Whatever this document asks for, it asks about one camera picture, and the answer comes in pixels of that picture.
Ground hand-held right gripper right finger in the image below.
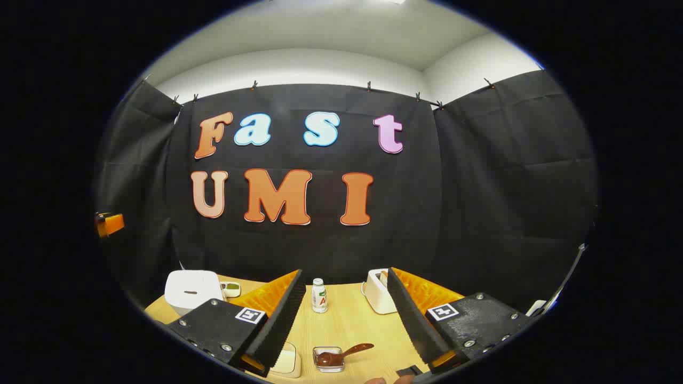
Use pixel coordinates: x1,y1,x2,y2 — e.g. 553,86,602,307
387,267,534,374

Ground white toaster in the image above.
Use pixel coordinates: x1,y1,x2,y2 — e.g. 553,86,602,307
362,268,398,315

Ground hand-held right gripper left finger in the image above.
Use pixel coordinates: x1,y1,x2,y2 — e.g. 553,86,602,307
166,269,307,377

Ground brown wooden spoon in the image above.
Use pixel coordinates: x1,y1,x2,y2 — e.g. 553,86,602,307
317,343,375,367

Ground white rice cooker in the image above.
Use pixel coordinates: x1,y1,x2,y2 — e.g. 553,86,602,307
164,270,225,316

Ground black backdrop cloth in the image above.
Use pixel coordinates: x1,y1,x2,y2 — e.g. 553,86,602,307
96,69,598,315

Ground cream square rice box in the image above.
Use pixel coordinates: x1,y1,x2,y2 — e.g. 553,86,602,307
268,341,302,379

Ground white drink bottle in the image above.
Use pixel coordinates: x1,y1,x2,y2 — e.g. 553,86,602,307
311,278,328,314

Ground wire chopstick holder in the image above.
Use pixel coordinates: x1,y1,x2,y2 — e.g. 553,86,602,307
313,346,345,373

